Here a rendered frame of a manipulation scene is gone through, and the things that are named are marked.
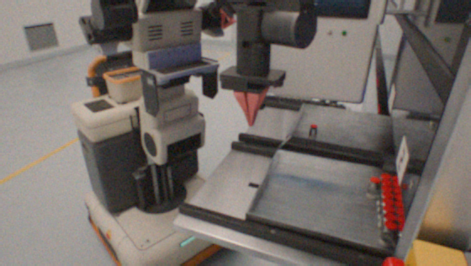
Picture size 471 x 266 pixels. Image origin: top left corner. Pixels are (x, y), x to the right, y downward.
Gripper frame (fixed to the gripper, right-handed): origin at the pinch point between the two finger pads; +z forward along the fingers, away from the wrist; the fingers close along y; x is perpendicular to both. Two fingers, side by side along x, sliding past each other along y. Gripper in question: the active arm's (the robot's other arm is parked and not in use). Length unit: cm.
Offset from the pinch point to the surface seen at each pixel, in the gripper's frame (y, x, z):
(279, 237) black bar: 8.4, -7.0, 19.1
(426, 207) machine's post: 27.5, -11.3, 2.5
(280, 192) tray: 4.8, 7.7, 20.2
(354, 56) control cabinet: 14, 91, 5
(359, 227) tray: 22.1, 3.0, 20.5
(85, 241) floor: -108, 34, 107
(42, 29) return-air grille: -496, 324, 46
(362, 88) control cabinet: 19, 92, 19
